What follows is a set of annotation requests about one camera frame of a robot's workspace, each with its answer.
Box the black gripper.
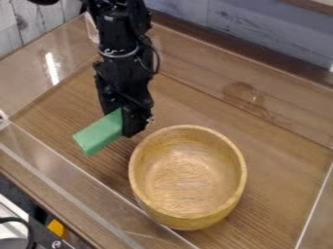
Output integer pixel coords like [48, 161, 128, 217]
[92, 53, 156, 137]

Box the green rectangular block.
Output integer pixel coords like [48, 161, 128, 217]
[72, 109, 121, 156]

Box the brown wooden bowl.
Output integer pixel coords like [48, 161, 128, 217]
[128, 124, 248, 231]

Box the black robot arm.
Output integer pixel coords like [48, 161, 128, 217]
[85, 0, 160, 137]

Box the yellow and black device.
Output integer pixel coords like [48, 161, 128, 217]
[33, 212, 90, 249]

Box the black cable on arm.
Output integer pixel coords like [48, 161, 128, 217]
[136, 34, 161, 76]

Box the clear acrylic front wall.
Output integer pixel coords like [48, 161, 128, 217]
[0, 120, 199, 249]

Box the black cable bottom left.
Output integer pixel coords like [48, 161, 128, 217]
[0, 216, 36, 249]

